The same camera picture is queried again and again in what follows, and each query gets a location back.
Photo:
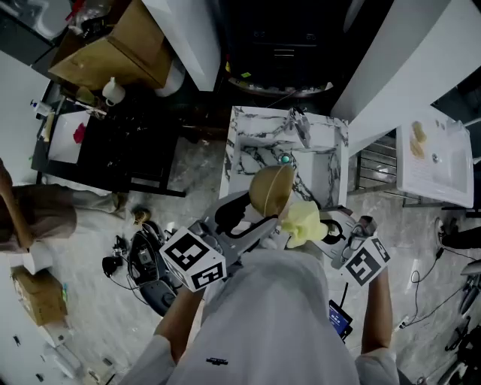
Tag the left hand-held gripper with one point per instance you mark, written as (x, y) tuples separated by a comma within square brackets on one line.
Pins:
[(191, 259)]

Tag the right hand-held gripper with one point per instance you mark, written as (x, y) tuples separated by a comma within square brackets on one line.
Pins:
[(364, 263)]

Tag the yellow cloth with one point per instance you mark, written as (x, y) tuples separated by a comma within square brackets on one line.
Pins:
[(304, 225)]

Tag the tan bowl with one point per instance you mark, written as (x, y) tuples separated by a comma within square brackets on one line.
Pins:
[(267, 188)]

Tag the person's left forearm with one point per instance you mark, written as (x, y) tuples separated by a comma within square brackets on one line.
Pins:
[(180, 323)]

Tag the person's right forearm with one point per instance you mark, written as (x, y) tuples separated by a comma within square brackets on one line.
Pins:
[(376, 316)]

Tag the person's white shoe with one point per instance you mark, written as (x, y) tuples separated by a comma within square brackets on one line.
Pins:
[(271, 242)]

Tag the marble sink cabinet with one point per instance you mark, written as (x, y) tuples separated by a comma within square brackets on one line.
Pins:
[(323, 176)]

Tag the metal towel rack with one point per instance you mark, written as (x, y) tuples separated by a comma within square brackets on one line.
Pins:
[(376, 173)]

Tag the green drain plug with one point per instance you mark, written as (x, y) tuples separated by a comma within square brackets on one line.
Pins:
[(285, 158)]

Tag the black device blue screen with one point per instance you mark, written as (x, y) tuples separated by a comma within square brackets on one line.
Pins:
[(339, 319)]

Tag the person's white shirt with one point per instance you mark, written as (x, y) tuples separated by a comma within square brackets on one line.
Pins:
[(270, 323)]

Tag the white power strip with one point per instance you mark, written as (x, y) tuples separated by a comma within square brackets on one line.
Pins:
[(401, 324)]

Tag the chrome faucet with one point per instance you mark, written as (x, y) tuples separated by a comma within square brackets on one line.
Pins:
[(300, 128)]

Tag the yellow sponge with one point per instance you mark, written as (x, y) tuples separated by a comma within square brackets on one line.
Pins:
[(417, 147)]

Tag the white ceramic sink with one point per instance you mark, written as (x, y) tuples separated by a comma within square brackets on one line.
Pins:
[(451, 176)]

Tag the black marble table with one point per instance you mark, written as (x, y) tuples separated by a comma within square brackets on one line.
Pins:
[(127, 150)]

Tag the black round device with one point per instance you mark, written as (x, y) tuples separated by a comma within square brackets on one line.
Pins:
[(111, 266)]

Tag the black bicycle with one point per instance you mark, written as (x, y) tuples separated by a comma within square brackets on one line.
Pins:
[(469, 293)]

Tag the white plastic roll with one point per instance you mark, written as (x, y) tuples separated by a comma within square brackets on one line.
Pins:
[(170, 80)]

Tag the white mug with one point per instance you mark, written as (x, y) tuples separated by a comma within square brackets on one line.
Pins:
[(112, 93)]

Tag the small red rag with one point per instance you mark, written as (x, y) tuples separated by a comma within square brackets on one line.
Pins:
[(79, 133)]

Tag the white rectangular basin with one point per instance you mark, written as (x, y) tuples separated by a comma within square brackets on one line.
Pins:
[(62, 139)]

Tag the large cardboard box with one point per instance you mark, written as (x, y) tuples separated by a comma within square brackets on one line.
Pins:
[(109, 60)]

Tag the small cardboard box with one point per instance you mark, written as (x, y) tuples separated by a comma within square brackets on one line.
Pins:
[(37, 297)]

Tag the white floor fixture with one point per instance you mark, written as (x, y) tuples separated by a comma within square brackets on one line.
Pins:
[(60, 353)]

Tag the white pump bottle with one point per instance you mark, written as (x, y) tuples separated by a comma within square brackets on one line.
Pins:
[(42, 108)]

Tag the clear jug red cap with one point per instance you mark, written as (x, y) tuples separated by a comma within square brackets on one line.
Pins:
[(90, 17)]

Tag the grey white fixture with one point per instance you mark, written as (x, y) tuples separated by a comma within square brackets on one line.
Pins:
[(22, 34)]

